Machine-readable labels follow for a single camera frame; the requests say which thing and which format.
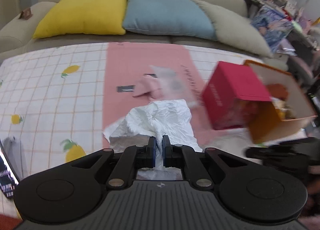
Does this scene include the orange cardboard box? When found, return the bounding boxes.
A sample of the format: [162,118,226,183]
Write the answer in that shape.
[244,60,317,144]

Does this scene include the clear plastic bag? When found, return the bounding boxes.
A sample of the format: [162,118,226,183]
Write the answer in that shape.
[150,65,199,108]

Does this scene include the pink folded cloth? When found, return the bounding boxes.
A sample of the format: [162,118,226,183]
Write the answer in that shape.
[132,75,163,100]

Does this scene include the pink mat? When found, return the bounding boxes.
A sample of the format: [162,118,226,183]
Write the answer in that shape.
[101,41,251,150]

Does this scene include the red box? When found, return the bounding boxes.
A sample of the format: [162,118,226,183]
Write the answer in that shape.
[202,61,272,130]

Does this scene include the white checked tablecloth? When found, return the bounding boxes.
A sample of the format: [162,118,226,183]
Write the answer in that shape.
[1,43,249,178]

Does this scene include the cluttered desk with books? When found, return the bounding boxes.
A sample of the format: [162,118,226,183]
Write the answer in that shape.
[245,0,318,51]

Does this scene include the blue patterned cushion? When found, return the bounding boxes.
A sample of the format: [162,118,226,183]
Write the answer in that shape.
[251,6,293,52]

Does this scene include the beige cushion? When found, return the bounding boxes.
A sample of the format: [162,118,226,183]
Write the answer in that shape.
[194,0,273,58]

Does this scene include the yellow cushion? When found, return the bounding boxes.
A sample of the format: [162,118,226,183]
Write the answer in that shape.
[33,0,127,39]

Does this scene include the beige sofa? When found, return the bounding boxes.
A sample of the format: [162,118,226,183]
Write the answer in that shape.
[1,0,287,70]

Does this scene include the small brown wooden stand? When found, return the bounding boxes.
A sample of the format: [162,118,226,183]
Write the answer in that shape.
[19,7,33,20]

